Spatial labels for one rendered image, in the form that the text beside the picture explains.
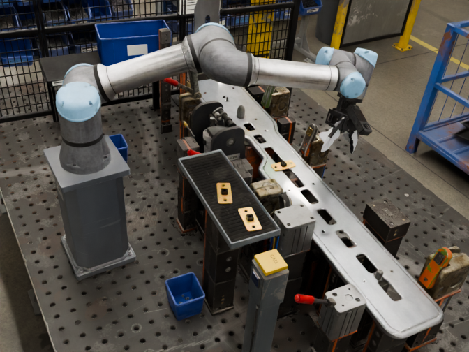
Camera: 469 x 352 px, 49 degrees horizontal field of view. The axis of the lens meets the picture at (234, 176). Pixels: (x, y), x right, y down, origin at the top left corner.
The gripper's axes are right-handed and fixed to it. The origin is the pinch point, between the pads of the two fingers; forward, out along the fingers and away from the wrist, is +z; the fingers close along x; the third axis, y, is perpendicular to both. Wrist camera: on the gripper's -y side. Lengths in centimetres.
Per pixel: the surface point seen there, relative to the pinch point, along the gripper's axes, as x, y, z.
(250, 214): 52, -23, 8
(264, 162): 19.3, 13.7, 9.1
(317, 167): -5.4, 12.0, 10.4
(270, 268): 56, -39, 14
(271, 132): 6.9, 28.0, 2.8
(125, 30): 36, 107, -15
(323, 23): -236, 266, -33
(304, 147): 3.2, 13.0, 2.9
